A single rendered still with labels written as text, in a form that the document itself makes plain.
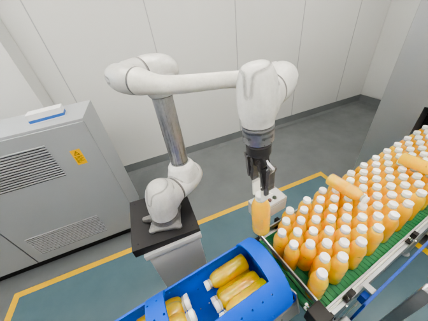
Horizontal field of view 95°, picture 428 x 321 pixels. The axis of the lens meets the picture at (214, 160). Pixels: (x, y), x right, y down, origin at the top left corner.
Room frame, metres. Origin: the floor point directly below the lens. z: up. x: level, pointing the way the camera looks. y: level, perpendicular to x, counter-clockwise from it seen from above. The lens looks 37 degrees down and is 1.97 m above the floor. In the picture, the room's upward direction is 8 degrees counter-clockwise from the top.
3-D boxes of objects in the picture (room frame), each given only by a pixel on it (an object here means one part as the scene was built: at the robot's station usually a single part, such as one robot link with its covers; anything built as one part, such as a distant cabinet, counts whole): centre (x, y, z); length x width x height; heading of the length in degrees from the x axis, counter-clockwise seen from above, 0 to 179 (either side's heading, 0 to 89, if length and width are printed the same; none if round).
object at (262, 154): (0.48, -0.14, 1.62); 0.08 x 0.07 x 0.09; 24
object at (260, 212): (0.48, -0.15, 1.33); 0.07 x 0.07 x 0.19
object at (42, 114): (1.62, 1.29, 1.48); 0.24 x 0.12 x 0.08; 114
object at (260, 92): (0.50, -0.14, 1.80); 0.13 x 0.11 x 0.16; 141
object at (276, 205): (0.74, -0.27, 1.05); 0.20 x 0.10 x 0.10; 114
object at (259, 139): (0.48, -0.14, 1.69); 0.09 x 0.09 x 0.06
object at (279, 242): (0.52, -0.27, 1.00); 0.07 x 0.07 x 0.19
